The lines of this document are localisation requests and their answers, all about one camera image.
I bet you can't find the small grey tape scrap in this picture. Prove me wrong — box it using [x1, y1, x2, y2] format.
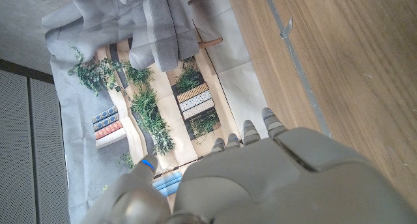
[279, 17, 294, 39]

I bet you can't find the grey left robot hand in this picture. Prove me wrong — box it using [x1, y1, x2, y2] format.
[79, 107, 417, 224]

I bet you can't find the long grey tape strip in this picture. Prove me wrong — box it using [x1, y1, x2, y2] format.
[262, 0, 332, 137]

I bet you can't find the printed room backdrop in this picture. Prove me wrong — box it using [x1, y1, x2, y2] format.
[42, 0, 271, 224]

